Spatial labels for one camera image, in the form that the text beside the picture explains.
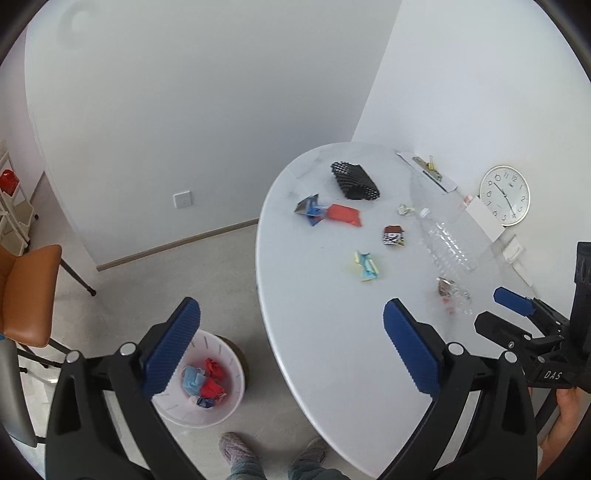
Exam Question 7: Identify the blue bird-print paper wrapper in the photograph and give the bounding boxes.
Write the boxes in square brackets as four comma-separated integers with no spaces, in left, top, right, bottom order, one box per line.
[294,194,328,226]

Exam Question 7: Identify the person's right hand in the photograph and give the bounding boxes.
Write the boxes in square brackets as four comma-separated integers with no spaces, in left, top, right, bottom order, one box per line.
[538,388,588,476]

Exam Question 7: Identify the person's grey slippered feet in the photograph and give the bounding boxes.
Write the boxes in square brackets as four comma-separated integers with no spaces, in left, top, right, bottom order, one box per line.
[218,432,346,479]

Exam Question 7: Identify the clear plastic water bottle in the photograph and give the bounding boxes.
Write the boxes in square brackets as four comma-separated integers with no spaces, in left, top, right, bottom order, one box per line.
[407,174,479,274]

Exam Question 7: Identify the brown white snack wrapper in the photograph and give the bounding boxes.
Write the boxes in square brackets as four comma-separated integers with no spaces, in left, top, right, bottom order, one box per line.
[382,225,405,247]

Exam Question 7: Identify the white box under clock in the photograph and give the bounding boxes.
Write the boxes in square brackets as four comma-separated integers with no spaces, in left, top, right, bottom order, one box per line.
[464,195,505,243]

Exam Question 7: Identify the orange red crumpled wrapper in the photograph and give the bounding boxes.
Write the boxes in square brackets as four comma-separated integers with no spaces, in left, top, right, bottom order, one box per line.
[199,358,226,401]

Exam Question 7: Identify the dark blue crumpled wrapper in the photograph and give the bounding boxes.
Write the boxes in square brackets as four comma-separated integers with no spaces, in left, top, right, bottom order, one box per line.
[197,396,218,409]

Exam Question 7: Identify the orange leather chair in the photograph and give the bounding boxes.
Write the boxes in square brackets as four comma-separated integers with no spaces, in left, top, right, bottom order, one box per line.
[0,243,98,370]

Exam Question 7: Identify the black foam mesh sleeve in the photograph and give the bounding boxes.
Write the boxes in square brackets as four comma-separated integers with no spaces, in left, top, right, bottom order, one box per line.
[331,161,381,201]

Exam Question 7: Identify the round white wall clock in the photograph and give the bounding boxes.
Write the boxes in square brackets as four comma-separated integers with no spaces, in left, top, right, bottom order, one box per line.
[479,165,531,227]

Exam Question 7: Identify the white plastic trash bin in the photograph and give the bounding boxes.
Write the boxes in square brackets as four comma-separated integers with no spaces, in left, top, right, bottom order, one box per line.
[152,330,249,428]

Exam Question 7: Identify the silver clear plastic wrapper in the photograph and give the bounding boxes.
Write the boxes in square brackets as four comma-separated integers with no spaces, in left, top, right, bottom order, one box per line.
[437,277,473,316]

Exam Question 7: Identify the light blue yellow wrapper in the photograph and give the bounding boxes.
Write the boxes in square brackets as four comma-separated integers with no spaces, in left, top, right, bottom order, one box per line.
[353,251,380,282]

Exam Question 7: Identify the small green crumpled wrapper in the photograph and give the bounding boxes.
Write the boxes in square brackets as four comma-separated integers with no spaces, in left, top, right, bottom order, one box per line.
[398,204,415,216]

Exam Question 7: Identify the red flat paper packet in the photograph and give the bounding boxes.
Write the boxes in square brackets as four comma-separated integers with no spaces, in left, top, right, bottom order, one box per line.
[327,204,362,227]

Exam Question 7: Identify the white wall socket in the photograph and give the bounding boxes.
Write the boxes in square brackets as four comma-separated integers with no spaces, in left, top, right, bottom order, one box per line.
[173,191,192,209]

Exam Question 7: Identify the small white box right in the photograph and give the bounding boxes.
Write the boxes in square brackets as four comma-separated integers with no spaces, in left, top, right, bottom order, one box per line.
[502,236,525,264]

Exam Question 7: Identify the white shelf rack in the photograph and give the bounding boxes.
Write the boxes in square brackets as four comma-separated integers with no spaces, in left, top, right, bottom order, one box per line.
[0,140,38,256]

